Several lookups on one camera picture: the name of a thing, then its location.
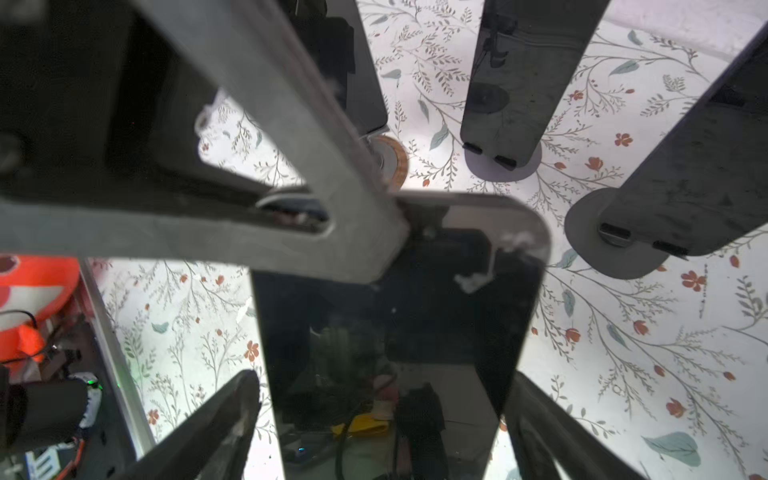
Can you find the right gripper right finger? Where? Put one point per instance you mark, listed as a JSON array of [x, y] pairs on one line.
[[547, 441]]

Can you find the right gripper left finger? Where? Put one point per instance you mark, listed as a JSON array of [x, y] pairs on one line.
[[213, 442]]

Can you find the black phone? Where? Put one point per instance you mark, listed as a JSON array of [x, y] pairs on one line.
[[405, 377]]

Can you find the black phone stand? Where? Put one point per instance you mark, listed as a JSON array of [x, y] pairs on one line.
[[705, 184], [526, 54]]

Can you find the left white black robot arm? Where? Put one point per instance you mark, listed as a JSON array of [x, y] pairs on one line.
[[42, 414]]

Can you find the wooden round stand left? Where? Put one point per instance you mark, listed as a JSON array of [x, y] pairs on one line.
[[392, 158]]

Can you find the grey round phone stand front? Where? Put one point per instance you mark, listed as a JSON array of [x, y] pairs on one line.
[[193, 130]]

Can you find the red shark plush toy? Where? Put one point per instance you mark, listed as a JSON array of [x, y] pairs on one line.
[[33, 289]]

